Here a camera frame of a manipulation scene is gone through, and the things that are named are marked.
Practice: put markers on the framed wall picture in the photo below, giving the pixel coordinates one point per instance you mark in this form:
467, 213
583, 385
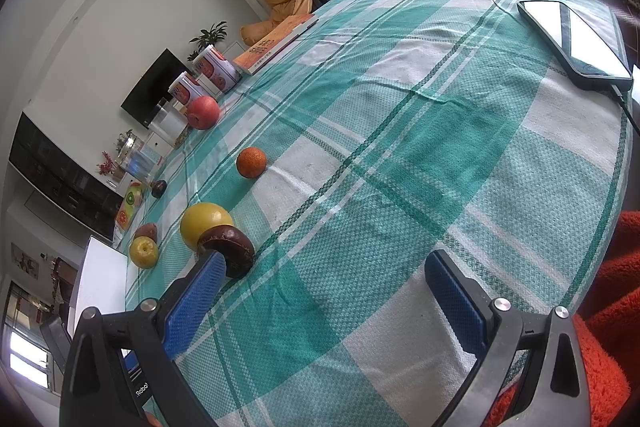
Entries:
25, 263

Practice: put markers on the red apple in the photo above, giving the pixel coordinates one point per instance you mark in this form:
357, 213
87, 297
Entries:
203, 112

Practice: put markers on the orange cover book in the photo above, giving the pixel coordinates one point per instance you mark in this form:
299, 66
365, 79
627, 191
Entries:
272, 47

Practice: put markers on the large yellow round fruit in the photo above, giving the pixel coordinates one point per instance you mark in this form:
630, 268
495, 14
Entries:
202, 222

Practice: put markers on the black smartphone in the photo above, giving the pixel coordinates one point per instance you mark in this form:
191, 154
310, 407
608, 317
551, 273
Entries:
545, 14

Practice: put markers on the small dark fruit dried calyx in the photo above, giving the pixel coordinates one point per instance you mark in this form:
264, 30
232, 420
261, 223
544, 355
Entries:
159, 189

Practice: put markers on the clear plastic jar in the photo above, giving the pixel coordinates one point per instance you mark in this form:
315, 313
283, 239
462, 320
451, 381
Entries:
162, 122

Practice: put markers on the fruit print packet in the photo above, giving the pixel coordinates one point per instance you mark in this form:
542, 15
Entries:
127, 207

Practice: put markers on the red white printed can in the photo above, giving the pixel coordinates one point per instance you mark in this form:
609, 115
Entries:
217, 69
184, 92

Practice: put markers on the red fleece blanket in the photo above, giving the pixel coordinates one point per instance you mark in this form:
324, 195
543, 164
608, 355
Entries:
615, 307

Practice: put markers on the green potted plant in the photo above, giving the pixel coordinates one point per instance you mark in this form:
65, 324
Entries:
207, 36

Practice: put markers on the green white checked tablecloth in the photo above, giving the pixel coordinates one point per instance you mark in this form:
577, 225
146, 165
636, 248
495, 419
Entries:
400, 157

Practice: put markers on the orange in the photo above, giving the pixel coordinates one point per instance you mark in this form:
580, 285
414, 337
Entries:
251, 162

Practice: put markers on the small yellow apple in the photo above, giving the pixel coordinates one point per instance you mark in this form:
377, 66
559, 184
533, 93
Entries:
144, 253

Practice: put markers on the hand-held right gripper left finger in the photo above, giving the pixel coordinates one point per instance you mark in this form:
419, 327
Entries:
196, 302

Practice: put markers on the glass jar gold lid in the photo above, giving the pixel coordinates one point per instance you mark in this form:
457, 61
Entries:
135, 162

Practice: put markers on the white board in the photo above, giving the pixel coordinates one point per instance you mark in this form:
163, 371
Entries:
100, 277

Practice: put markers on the black television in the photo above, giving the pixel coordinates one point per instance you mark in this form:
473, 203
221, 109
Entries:
150, 87

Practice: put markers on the red flower decoration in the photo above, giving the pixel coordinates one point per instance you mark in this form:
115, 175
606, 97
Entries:
106, 164

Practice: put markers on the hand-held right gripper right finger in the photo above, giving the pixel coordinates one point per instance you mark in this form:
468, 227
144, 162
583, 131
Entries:
455, 307

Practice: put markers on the dark glass cabinet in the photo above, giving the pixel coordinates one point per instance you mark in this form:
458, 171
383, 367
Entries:
55, 172

